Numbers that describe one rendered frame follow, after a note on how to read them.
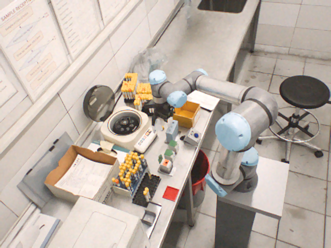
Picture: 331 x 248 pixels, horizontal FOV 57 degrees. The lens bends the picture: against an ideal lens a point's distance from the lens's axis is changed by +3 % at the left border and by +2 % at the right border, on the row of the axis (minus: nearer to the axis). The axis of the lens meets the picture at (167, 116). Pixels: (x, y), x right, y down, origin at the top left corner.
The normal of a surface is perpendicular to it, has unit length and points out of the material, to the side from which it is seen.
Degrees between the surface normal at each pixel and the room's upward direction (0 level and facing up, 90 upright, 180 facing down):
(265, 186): 1
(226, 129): 84
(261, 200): 1
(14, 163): 90
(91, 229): 0
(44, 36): 94
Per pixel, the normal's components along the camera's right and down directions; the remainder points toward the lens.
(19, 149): 0.92, 0.22
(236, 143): -0.77, 0.45
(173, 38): -0.10, -0.67
